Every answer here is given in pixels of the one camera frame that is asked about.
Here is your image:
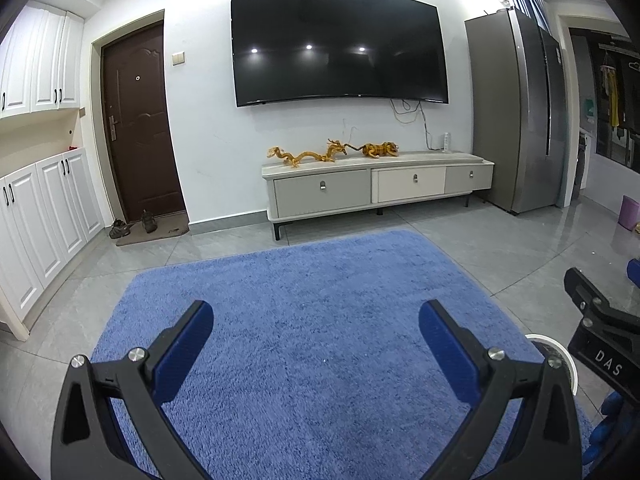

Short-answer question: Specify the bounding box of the yellow hanging garment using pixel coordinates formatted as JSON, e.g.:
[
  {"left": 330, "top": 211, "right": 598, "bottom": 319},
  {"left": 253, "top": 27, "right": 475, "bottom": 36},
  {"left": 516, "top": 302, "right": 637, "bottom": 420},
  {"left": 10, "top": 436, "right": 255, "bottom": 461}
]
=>
[{"left": 602, "top": 65, "right": 624, "bottom": 128}]

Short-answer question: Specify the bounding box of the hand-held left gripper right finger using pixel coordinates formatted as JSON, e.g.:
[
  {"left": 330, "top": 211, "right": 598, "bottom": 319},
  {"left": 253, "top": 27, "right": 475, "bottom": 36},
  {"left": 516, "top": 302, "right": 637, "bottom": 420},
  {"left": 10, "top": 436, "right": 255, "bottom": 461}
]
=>
[{"left": 418, "top": 300, "right": 583, "bottom": 480}]

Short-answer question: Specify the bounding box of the brown doormat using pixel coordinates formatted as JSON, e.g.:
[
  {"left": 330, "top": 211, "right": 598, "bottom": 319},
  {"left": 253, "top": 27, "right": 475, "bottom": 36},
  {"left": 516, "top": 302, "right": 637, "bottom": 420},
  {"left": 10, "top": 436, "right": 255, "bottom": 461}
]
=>
[{"left": 116, "top": 223, "right": 191, "bottom": 247}]

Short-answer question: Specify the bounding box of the television cable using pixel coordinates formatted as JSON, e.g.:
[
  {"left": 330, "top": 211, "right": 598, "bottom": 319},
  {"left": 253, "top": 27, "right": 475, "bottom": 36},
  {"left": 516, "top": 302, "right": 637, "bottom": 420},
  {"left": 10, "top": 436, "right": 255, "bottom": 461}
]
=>
[{"left": 390, "top": 99, "right": 445, "bottom": 152}]

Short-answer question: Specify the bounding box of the white round trash bin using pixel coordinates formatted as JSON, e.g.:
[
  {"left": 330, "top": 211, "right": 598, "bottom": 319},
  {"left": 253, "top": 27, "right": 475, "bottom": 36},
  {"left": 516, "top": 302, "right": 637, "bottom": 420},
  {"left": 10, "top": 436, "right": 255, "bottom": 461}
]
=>
[{"left": 524, "top": 332, "right": 578, "bottom": 396}]

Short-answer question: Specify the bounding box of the white upper wall cabinet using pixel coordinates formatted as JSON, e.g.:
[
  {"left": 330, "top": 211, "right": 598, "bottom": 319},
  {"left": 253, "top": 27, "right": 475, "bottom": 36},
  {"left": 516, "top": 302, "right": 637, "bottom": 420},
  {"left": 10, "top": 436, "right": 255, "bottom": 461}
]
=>
[{"left": 0, "top": 2, "right": 86, "bottom": 119}]

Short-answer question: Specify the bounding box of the blue curtain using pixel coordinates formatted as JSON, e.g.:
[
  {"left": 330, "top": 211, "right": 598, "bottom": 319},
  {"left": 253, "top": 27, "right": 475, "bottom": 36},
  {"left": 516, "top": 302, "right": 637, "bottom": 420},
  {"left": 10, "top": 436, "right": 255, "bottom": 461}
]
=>
[{"left": 510, "top": 0, "right": 549, "bottom": 31}]

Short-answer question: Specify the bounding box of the purple bin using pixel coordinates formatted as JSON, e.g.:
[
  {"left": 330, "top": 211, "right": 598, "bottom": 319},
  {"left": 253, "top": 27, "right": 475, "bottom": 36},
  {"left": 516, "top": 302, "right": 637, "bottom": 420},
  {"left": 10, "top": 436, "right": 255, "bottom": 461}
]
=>
[{"left": 621, "top": 195, "right": 640, "bottom": 231}]

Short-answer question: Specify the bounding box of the black wall television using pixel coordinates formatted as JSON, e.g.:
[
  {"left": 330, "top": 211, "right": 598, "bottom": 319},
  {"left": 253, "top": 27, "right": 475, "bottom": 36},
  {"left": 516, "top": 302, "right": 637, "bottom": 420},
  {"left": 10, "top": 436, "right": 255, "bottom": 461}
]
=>
[{"left": 230, "top": 0, "right": 449, "bottom": 108}]

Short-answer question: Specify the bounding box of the white grey television cabinet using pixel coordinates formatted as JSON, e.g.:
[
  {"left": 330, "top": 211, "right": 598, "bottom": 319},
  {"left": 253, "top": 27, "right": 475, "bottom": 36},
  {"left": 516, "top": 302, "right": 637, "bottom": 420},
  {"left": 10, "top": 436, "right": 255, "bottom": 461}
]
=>
[{"left": 261, "top": 150, "right": 496, "bottom": 241}]

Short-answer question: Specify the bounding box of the brown door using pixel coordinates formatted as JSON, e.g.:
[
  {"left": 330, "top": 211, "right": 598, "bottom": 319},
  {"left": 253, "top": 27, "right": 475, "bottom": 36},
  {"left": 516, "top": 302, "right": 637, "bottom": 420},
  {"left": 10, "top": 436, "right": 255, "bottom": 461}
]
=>
[{"left": 100, "top": 22, "right": 188, "bottom": 224}]

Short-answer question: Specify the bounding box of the white lower cabinet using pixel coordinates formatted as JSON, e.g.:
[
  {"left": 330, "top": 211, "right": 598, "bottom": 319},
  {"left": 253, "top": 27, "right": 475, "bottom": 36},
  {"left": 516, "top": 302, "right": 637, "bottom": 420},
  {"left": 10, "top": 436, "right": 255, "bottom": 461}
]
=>
[{"left": 0, "top": 147, "right": 106, "bottom": 337}]

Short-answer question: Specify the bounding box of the grey refrigerator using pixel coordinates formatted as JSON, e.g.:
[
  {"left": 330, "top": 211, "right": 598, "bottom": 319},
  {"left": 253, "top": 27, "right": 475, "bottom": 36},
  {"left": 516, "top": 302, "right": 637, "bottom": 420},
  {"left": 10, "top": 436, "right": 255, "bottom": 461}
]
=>
[{"left": 464, "top": 7, "right": 576, "bottom": 216}]

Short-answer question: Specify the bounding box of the golden tiger figurine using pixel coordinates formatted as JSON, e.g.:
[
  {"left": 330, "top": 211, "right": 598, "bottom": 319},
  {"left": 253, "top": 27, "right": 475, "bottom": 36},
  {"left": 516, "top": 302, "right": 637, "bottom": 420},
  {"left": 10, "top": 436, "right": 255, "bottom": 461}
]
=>
[{"left": 357, "top": 141, "right": 401, "bottom": 159}]

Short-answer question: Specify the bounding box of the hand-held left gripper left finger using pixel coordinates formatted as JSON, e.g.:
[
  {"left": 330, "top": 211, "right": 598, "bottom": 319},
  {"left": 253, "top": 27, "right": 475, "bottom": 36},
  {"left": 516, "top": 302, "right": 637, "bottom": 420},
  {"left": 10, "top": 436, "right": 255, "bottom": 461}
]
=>
[{"left": 50, "top": 300, "right": 215, "bottom": 480}]

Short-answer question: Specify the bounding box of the golden dragon figurine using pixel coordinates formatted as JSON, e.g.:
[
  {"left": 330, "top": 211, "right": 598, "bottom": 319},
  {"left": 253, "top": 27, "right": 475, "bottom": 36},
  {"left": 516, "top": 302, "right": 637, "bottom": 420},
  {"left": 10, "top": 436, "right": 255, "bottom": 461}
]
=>
[{"left": 267, "top": 138, "right": 349, "bottom": 167}]

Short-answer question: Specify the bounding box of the blue rug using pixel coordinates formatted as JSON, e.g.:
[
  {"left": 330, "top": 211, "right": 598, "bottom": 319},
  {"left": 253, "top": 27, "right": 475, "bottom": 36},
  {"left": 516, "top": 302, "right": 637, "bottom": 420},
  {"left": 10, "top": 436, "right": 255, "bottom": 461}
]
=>
[{"left": 91, "top": 230, "right": 593, "bottom": 480}]

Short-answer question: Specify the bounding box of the person's right hand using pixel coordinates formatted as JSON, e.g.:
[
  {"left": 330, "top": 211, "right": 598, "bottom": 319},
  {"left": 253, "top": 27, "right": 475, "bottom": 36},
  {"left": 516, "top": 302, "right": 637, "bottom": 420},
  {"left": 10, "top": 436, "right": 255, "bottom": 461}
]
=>
[{"left": 589, "top": 390, "right": 628, "bottom": 468}]

